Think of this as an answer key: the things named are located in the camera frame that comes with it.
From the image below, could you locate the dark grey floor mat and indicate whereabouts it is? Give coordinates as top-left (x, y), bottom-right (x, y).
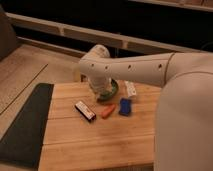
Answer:
top-left (0, 83), bottom-right (54, 169)

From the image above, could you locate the blue sponge block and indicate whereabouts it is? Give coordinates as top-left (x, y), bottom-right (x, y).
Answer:
top-left (119, 98), bottom-right (132, 116)

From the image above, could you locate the grey sofa corner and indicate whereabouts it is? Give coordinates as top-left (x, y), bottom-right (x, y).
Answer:
top-left (0, 5), bottom-right (20, 61)

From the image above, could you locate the white window frame ledge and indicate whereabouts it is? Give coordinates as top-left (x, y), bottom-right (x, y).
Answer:
top-left (6, 13), bottom-right (196, 54)

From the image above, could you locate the orange carrot toy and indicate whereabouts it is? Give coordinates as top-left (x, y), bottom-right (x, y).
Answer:
top-left (101, 104), bottom-right (116, 118)

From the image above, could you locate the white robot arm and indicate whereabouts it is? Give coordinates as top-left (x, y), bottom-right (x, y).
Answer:
top-left (79, 45), bottom-right (213, 171)

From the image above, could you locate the white small bottle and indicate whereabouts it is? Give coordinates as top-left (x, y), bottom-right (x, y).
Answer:
top-left (125, 81), bottom-right (137, 97)

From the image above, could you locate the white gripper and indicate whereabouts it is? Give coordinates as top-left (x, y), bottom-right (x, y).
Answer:
top-left (88, 77), bottom-right (112, 100)

